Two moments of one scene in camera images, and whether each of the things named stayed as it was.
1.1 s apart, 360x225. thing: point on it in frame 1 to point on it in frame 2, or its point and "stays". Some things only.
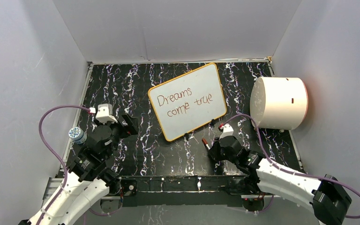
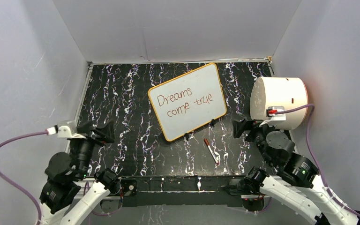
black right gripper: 214,151 to 253,126
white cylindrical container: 279,103 stays
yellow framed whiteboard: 188,102 stays
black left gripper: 132,128 to 107,132
